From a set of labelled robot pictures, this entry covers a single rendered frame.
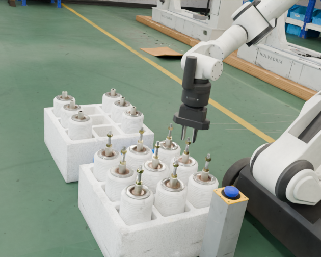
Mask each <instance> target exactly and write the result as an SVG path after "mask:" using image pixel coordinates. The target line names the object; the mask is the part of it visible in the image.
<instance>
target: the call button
mask: <svg viewBox="0 0 321 257"><path fill-rule="evenodd" d="M224 192H225V194H226V195H227V196H229V197H236V196H238V194H239V190H238V189H237V188H236V187H234V186H226V187H225V188H224Z"/></svg>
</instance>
